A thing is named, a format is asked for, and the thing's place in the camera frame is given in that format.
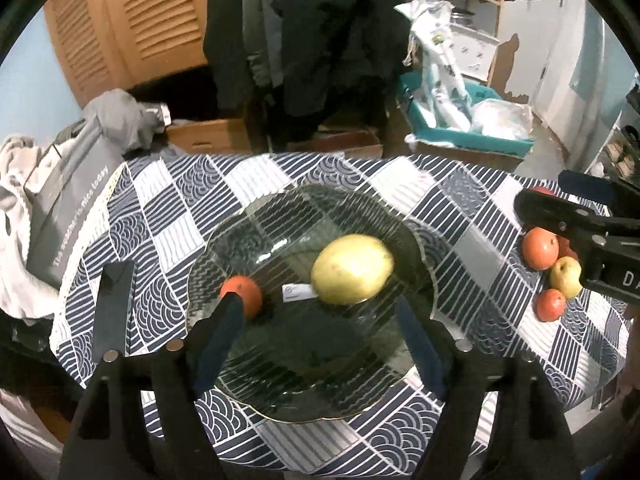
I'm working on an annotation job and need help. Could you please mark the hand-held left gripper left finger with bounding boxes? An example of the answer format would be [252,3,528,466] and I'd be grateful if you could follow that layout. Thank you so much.
[57,261,246,480]

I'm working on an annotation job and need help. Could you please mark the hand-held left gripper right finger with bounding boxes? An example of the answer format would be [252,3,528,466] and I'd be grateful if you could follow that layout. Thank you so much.
[395,296,583,480]

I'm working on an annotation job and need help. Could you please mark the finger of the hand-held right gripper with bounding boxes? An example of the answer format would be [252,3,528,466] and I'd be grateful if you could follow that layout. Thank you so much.
[514,187,612,242]
[558,170,640,221]

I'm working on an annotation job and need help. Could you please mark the large orange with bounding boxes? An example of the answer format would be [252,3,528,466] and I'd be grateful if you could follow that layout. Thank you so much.
[522,227,560,271]

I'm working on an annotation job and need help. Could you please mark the yellow green apple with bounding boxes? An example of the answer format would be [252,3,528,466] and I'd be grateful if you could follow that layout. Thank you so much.
[550,256,584,300]

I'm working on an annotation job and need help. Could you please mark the small orange tangerine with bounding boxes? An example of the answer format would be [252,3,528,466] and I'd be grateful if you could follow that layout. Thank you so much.
[219,275,264,320]

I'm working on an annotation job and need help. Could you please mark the small red orange fruit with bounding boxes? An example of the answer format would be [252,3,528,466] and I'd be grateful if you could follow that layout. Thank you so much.
[535,288,567,322]

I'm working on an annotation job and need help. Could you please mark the ribbed glass plate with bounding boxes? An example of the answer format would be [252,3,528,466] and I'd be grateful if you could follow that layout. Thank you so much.
[186,183,441,423]

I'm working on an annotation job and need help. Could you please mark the yellow lemon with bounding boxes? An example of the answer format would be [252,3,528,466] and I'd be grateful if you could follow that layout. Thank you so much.
[311,235,395,306]

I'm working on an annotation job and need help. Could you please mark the person's right hand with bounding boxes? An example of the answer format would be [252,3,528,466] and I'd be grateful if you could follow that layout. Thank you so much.
[619,304,640,426]

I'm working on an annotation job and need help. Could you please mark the shoe rack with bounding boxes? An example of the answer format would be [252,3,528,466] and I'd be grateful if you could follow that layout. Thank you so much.
[590,110,640,181]

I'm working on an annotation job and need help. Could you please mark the teal plastic bin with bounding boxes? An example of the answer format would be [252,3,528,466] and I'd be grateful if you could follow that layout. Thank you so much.
[397,72,535,157]

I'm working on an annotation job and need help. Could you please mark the white paper sticker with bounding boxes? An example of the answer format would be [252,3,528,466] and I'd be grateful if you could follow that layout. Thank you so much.
[281,283,317,303]

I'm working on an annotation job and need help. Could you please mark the clear plastic bag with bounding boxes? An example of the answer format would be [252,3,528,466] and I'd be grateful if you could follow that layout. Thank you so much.
[470,99,535,141]

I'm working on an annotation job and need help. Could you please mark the navy white patterned tablecloth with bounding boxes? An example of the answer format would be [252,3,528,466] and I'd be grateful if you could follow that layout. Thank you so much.
[50,152,632,473]

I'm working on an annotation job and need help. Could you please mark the white box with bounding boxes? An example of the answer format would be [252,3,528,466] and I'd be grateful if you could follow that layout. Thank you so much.
[450,22,501,82]

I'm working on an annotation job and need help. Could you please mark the white printed plastic bag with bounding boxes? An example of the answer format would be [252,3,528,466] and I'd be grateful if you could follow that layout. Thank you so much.
[394,0,473,131]

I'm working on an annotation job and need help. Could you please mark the wooden shelf rack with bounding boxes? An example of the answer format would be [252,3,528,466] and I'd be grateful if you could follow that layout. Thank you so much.
[414,0,507,87]

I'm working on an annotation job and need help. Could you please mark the small cardboard box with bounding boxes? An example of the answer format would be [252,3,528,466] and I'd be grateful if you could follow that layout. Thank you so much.
[165,119,251,155]

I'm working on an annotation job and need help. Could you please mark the grey paper shopping bag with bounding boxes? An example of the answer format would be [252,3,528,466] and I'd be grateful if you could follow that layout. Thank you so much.
[25,105,126,288]

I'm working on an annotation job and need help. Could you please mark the open flat cardboard box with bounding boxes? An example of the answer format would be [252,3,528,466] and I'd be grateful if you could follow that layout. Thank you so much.
[287,127,383,158]

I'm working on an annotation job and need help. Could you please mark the white cloth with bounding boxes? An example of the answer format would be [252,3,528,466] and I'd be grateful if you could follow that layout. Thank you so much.
[0,135,63,321]

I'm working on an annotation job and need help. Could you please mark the grey garment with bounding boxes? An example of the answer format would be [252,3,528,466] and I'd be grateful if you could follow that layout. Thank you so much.
[82,89,173,153]

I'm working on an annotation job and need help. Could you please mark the long black hanging coat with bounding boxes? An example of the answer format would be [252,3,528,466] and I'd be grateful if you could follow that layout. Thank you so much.
[277,0,416,143]

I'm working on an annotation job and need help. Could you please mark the black hanging jacket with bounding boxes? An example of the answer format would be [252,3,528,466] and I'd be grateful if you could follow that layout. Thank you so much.
[202,0,253,111]

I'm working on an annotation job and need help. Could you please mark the grey hanging jacket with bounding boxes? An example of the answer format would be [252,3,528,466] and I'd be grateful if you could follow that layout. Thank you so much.
[241,0,287,91]

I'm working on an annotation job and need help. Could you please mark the wooden louvered cabinet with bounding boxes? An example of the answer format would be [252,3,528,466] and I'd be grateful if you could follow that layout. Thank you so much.
[44,0,211,108]

